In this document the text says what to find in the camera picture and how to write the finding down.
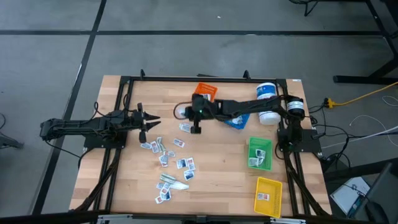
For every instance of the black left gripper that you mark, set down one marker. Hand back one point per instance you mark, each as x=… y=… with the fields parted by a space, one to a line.
x=140 y=121

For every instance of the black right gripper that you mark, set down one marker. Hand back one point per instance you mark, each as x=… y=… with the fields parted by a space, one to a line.
x=203 y=110

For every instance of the white paper strip packet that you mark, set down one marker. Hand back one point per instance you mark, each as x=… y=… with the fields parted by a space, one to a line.
x=182 y=113

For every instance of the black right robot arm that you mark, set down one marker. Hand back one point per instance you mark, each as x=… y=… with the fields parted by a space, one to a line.
x=248 y=106

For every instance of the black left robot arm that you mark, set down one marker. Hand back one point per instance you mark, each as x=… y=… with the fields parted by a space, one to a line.
x=77 y=124

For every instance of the white printed packet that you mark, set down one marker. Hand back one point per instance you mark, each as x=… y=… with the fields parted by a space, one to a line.
x=185 y=127
x=159 y=185
x=261 y=160
x=170 y=153
x=253 y=161
x=260 y=153

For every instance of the white packet green print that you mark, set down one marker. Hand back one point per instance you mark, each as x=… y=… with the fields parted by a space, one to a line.
x=168 y=178
x=160 y=144

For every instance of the white packet blue print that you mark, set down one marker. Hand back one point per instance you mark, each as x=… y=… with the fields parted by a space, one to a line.
x=166 y=195
x=188 y=175
x=181 y=163
x=146 y=145

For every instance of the orange plastic basket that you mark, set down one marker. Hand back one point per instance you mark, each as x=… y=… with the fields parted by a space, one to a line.
x=206 y=88

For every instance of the white bandage strip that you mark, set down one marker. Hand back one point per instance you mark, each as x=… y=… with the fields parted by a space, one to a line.
x=237 y=120

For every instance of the blue plastic basket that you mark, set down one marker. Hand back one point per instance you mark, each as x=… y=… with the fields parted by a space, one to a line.
x=244 y=123

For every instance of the white wipes canister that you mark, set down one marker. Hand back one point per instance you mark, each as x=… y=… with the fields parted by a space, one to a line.
x=266 y=90

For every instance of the green plastic basket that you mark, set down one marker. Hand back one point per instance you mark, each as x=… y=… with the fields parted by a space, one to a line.
x=264 y=144

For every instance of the silver aluminium bar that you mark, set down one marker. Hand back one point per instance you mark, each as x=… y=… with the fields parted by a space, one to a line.
x=115 y=218
x=287 y=221

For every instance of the yellow plastic basket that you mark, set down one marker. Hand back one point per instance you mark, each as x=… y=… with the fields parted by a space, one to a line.
x=273 y=189

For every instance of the black stand foot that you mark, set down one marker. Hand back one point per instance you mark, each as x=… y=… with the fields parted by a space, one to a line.
x=9 y=143

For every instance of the white box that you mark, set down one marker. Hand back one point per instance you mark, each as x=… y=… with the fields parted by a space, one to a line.
x=348 y=193

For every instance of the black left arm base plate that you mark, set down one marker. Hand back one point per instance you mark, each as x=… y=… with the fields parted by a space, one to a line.
x=93 y=143

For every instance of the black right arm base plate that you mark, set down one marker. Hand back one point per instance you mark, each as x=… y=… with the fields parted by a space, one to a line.
x=314 y=146

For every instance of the black desk leg frame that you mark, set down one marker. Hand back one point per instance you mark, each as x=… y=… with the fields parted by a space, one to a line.
x=357 y=79

